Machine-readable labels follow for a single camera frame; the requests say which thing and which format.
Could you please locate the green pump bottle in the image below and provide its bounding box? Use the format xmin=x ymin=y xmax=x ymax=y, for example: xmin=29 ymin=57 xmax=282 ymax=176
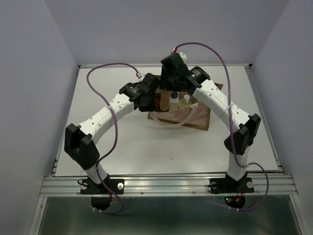
xmin=178 ymin=94 xmax=193 ymax=109

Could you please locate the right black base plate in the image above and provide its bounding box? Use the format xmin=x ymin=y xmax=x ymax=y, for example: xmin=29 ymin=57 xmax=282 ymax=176
xmin=207 ymin=177 xmax=255 ymax=194

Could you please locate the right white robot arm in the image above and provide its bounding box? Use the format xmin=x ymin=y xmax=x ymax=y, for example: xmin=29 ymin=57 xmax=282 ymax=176
xmin=160 ymin=53 xmax=261 ymax=191

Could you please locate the amber liquid clear bottle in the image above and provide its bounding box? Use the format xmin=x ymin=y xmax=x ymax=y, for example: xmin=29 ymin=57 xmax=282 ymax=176
xmin=159 ymin=90 xmax=170 ymax=111

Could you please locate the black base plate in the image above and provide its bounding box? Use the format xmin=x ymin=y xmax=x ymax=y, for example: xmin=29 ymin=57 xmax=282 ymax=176
xmin=77 ymin=178 xmax=125 ymax=195
xmin=207 ymin=177 xmax=255 ymax=194

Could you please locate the brown burlap canvas bag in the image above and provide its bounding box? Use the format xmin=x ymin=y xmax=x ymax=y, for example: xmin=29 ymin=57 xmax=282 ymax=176
xmin=147 ymin=89 xmax=211 ymax=131

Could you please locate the white bottle black cap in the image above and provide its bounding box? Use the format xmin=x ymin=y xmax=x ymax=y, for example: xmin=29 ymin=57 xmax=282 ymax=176
xmin=169 ymin=91 xmax=179 ymax=112

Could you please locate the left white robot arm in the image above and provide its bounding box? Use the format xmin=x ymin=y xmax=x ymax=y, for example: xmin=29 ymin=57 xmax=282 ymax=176
xmin=64 ymin=73 xmax=160 ymax=193

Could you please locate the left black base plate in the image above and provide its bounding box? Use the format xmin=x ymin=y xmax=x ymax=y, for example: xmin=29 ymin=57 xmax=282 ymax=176
xmin=77 ymin=178 xmax=125 ymax=195

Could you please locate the aluminium frame rail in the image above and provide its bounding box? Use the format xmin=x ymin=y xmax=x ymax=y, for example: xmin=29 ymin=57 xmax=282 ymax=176
xmin=29 ymin=64 xmax=304 ymax=235

